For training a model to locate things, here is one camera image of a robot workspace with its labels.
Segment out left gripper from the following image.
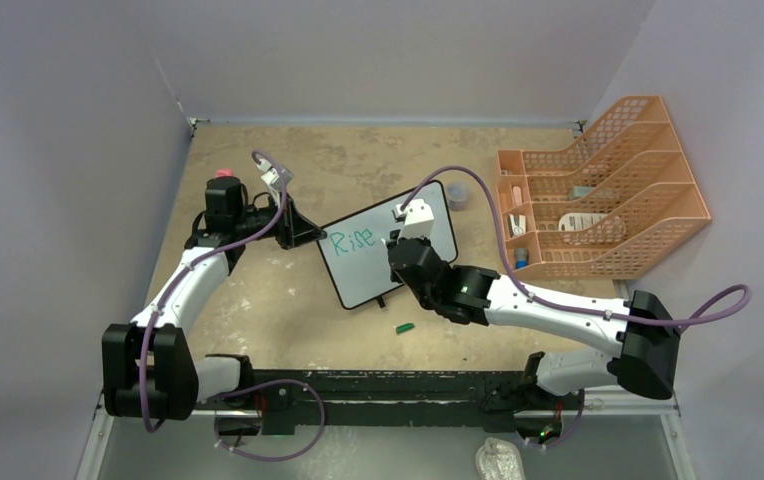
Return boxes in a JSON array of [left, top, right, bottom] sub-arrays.
[[234, 192, 325, 250]]

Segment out small whiteboard black frame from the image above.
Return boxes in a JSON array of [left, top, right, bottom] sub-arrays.
[[318, 180, 458, 310]]

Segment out green marker cap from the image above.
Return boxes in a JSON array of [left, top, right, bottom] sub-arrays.
[[395, 323, 415, 335]]

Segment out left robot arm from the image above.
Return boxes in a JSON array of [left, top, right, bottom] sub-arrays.
[[101, 172, 326, 431]]

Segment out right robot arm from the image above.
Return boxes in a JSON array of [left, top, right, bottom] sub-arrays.
[[385, 230, 680, 407]]

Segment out clear jar of paperclips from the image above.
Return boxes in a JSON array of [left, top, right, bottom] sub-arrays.
[[446, 182, 470, 211]]

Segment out white stapler in organizer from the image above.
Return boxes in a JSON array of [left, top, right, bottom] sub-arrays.
[[507, 213, 528, 238]]

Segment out white label card in organizer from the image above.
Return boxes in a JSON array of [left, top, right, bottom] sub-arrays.
[[558, 212, 606, 232]]

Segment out clear plastic bag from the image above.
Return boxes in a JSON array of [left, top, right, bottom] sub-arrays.
[[475, 437, 526, 480]]

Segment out orange plastic file organizer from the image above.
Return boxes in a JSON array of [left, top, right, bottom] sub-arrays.
[[496, 95, 711, 281]]

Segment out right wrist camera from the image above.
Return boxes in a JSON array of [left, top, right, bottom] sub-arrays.
[[391, 198, 434, 241]]

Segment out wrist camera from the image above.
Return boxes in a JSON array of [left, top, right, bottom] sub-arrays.
[[258, 161, 294, 205], [391, 198, 434, 241]]

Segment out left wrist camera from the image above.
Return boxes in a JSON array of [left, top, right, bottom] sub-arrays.
[[258, 161, 294, 205]]

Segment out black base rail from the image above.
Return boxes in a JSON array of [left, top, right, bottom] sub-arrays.
[[195, 369, 580, 435]]

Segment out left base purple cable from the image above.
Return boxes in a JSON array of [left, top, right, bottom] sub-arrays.
[[212, 378, 327, 463]]

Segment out aluminium frame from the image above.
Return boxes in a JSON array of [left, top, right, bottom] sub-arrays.
[[77, 281, 698, 480]]

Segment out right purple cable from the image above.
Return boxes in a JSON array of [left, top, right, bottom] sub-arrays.
[[400, 165, 753, 329]]

